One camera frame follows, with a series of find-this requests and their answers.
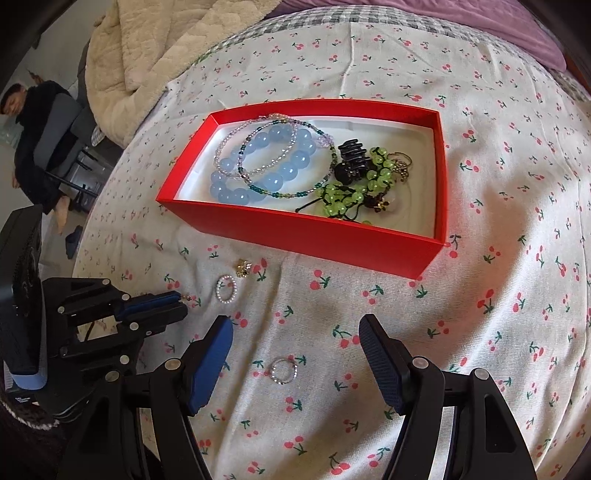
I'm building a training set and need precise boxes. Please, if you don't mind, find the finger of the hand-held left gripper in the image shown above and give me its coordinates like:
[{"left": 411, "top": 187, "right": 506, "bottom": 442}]
[
  {"left": 59, "top": 305, "right": 189, "bottom": 360},
  {"left": 44, "top": 278, "right": 184, "bottom": 320}
]

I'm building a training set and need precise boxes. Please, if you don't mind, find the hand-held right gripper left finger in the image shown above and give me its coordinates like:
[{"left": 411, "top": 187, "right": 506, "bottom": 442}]
[{"left": 60, "top": 315, "right": 234, "bottom": 480}]

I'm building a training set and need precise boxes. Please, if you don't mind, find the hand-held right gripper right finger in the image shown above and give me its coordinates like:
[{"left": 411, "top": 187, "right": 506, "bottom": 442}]
[{"left": 359, "top": 314, "right": 539, "bottom": 480}]

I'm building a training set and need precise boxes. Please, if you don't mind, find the silver ring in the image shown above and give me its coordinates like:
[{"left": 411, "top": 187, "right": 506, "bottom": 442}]
[{"left": 270, "top": 359, "right": 299, "bottom": 385}]

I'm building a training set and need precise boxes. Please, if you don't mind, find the pearl bead ring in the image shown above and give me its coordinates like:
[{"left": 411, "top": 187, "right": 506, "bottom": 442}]
[{"left": 215, "top": 274, "right": 238, "bottom": 304}]

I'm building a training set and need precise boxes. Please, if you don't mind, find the red cardboard box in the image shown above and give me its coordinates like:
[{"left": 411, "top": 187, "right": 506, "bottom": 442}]
[{"left": 156, "top": 99, "right": 450, "bottom": 281}]

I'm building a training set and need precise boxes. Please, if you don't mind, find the teal seed bead bracelet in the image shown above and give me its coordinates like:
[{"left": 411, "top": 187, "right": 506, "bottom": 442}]
[{"left": 236, "top": 117, "right": 336, "bottom": 200}]

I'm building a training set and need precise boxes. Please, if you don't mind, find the green bead bracelet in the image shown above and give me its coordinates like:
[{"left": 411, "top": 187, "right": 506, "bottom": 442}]
[{"left": 295, "top": 145, "right": 402, "bottom": 225}]

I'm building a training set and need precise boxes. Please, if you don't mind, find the clear crystal bead bracelet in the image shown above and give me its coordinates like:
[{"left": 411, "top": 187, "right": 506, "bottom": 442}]
[{"left": 213, "top": 113, "right": 301, "bottom": 179}]

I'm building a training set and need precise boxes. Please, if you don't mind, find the black hair claw clip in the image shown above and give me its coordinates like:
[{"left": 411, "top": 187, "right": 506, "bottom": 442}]
[{"left": 333, "top": 138, "right": 378, "bottom": 184}]

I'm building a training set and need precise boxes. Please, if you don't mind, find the blue bead bracelet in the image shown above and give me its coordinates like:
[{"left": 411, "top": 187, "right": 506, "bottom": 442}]
[{"left": 210, "top": 126, "right": 317, "bottom": 203}]

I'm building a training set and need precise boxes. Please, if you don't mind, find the person's left forearm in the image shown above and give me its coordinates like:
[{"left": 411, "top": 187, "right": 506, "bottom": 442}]
[{"left": 0, "top": 378, "right": 70, "bottom": 480}]

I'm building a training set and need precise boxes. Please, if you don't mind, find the dark slipper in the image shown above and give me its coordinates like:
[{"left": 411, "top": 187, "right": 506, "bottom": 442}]
[{"left": 65, "top": 225, "right": 86, "bottom": 260}]

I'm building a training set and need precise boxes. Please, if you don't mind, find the cherry print bedsheet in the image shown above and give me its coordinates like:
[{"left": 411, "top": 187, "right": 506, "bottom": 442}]
[{"left": 74, "top": 23, "right": 591, "bottom": 480}]

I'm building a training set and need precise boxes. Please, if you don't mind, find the grey chair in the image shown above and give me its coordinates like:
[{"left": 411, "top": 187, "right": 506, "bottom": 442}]
[{"left": 34, "top": 92, "right": 117, "bottom": 214}]

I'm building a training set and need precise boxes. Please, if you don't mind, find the beige fleece blanket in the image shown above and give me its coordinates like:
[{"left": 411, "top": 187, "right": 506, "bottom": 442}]
[{"left": 85, "top": 0, "right": 289, "bottom": 148}]

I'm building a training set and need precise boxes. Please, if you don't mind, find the grey gingham sheet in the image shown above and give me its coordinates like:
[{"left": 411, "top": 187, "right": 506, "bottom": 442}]
[{"left": 191, "top": 4, "right": 591, "bottom": 100}]

